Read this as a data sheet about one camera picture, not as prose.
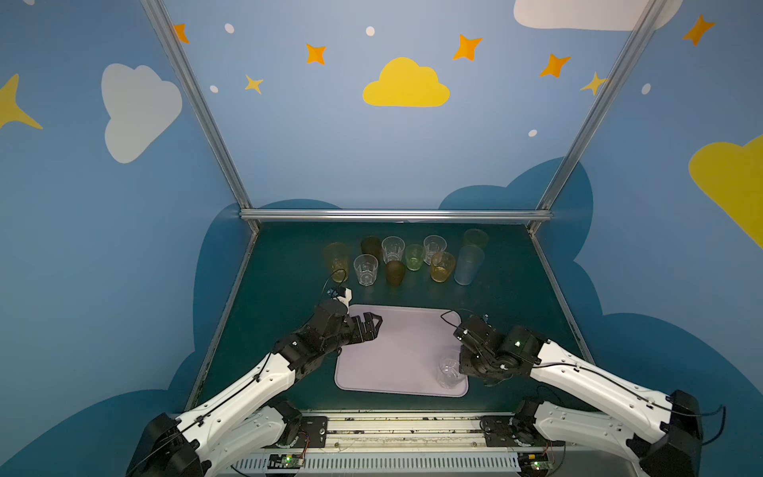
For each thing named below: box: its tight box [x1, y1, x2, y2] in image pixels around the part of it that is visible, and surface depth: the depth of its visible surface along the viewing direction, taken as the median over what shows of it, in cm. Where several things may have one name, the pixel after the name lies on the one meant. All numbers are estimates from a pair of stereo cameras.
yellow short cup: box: [430, 251, 457, 284], surface depth 107 cm
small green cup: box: [405, 243, 427, 272], surface depth 109 cm
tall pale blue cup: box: [454, 244, 485, 286], surface depth 104 cm
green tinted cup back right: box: [462, 228, 489, 250], surface depth 104 cm
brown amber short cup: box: [385, 260, 406, 287], surface depth 104 cm
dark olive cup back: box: [360, 234, 382, 266], surface depth 106 cm
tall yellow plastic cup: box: [323, 242, 350, 285], surface depth 101 cm
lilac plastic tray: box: [333, 305, 469, 398], surface depth 86 cm
